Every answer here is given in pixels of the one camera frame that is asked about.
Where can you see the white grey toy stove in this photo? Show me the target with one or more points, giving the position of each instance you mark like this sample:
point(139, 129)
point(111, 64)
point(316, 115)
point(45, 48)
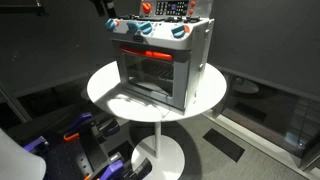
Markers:
point(196, 66)

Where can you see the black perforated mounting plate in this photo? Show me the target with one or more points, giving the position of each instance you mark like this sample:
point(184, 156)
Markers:
point(66, 160)

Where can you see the small orange round button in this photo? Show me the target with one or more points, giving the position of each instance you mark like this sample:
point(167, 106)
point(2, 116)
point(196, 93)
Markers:
point(192, 3)
point(191, 11)

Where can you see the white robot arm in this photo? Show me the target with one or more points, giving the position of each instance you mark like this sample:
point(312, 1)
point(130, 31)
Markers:
point(16, 160)

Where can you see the orange panel knob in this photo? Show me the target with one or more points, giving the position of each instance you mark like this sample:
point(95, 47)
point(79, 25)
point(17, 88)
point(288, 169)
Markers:
point(146, 7)

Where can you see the orange clamp clip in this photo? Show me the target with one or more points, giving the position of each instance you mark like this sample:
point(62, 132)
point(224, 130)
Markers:
point(71, 136)

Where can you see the blue stove knob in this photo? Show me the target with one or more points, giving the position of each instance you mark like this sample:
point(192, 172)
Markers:
point(110, 24)
point(178, 31)
point(132, 27)
point(146, 28)

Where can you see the grey toy oven door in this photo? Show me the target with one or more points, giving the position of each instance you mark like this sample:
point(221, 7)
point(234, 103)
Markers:
point(181, 83)

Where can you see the black rectangular floor panel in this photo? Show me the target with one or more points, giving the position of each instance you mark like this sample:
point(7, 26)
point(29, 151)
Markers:
point(223, 145)

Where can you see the black toy keypad display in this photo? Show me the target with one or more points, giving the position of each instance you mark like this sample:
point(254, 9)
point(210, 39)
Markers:
point(171, 7)

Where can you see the round white pedestal table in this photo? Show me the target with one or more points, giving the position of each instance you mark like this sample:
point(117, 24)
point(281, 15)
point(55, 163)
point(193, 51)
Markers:
point(103, 88)

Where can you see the dark glass partition panel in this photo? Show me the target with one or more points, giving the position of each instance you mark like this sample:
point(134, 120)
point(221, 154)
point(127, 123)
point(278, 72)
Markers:
point(273, 113)

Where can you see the purple spring clamp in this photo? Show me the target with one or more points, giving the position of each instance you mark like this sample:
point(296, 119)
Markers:
point(113, 168)
point(35, 144)
point(81, 119)

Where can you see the black spring clamp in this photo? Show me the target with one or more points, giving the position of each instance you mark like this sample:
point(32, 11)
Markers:
point(140, 168)
point(108, 128)

